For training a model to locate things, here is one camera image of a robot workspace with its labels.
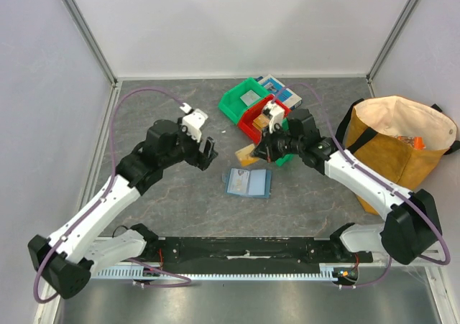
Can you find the purple cable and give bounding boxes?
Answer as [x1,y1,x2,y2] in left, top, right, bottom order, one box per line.
[32,86,193,305]
[272,82,452,291]

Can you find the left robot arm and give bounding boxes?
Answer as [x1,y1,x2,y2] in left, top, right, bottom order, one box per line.
[27,111,218,304]

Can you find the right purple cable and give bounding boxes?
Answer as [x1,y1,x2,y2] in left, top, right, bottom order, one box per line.
[272,82,452,291]

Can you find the blue card holder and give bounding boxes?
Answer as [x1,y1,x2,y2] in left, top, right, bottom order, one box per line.
[224,169,272,198]

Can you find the blue white box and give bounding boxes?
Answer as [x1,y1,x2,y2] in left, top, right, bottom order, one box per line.
[256,75,303,110]

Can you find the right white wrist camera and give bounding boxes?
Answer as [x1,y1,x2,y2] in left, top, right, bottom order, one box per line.
[262,100,286,133]

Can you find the green bin far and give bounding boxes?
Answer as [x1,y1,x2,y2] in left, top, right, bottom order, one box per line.
[218,78,270,124]

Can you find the green bin near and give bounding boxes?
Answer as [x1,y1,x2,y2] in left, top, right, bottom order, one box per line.
[275,112,317,167]

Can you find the orange item in bag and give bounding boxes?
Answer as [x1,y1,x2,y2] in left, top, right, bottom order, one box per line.
[413,136,426,150]

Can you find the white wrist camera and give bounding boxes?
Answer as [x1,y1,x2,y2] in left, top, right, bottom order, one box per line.
[262,100,286,133]
[180,103,208,142]

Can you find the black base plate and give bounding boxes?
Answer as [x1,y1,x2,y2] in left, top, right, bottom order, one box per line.
[139,237,373,274]

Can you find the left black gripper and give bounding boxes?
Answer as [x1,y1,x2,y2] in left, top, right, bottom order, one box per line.
[161,117,218,170]

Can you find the gold credit card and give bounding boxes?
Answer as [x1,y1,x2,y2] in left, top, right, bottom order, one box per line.
[235,144,259,167]

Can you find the white VIP credit card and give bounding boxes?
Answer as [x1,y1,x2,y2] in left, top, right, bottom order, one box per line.
[227,168,250,195]

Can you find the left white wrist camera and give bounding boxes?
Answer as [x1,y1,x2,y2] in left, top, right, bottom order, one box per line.
[180,103,208,142]

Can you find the white cable duct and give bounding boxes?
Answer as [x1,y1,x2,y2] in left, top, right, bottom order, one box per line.
[92,264,338,282]

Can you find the yellow tote bag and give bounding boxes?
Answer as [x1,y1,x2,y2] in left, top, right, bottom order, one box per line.
[336,94,458,217]

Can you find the grey card in bin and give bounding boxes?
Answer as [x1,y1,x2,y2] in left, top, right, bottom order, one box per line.
[240,91,260,106]

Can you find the green bin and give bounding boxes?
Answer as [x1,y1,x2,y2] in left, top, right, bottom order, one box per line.
[275,112,317,167]
[218,78,270,124]

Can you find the red bin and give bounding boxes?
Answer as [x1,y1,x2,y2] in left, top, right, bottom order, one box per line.
[237,94,275,144]

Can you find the brown cards in bin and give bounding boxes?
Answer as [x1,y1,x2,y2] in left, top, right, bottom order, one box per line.
[252,114,270,131]

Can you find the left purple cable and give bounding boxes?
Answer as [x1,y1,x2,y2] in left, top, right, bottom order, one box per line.
[32,86,193,305]

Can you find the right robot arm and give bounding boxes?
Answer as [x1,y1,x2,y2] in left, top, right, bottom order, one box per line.
[251,103,450,265]

